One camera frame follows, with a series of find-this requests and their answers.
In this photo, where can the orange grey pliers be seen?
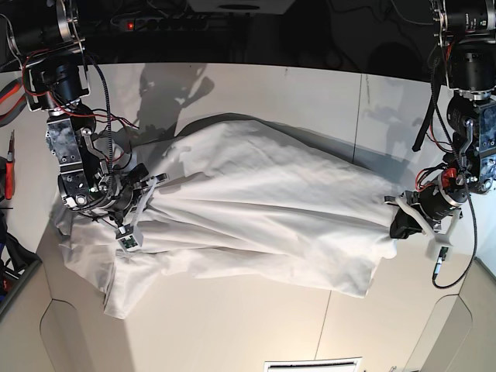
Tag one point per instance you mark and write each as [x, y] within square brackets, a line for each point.
[12, 101]

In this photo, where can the red handled cutter tool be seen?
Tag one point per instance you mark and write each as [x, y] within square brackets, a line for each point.
[10, 170]

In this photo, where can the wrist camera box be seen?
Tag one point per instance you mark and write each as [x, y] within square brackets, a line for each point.
[129, 237]
[439, 249]

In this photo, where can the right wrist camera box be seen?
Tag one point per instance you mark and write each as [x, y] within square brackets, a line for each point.
[129, 237]

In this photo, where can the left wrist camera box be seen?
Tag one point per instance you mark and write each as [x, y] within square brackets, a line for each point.
[439, 249]

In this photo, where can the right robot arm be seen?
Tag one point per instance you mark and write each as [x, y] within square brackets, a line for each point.
[45, 38]

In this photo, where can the black bag at left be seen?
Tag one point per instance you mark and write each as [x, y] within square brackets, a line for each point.
[17, 263]

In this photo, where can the white vent grille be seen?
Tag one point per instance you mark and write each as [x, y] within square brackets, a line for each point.
[336, 365]

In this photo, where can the white t-shirt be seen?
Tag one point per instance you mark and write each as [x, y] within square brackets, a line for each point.
[242, 197]

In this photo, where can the black power strip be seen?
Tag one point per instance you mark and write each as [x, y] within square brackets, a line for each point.
[152, 24]

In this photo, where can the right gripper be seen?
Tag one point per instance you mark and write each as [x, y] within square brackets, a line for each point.
[129, 187]

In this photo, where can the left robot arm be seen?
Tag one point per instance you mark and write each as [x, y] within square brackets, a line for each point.
[463, 100]

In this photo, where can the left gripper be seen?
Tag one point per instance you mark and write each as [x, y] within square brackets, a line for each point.
[418, 210]

